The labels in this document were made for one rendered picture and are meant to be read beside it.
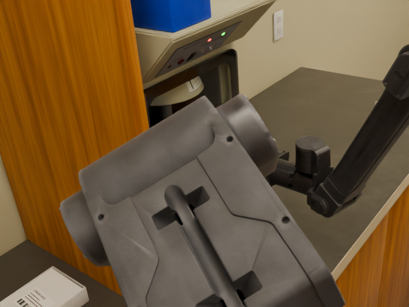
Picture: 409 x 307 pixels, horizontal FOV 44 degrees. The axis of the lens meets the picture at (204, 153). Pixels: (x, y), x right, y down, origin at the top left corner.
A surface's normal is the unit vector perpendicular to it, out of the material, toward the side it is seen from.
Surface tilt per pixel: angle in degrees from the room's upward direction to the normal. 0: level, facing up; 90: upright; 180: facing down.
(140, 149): 26
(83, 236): 66
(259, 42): 90
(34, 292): 0
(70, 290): 0
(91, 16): 90
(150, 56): 90
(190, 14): 90
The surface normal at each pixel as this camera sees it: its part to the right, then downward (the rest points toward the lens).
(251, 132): 0.02, -0.01
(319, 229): -0.07, -0.87
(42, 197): -0.62, 0.43
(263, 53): 0.78, 0.25
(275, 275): -0.29, -0.51
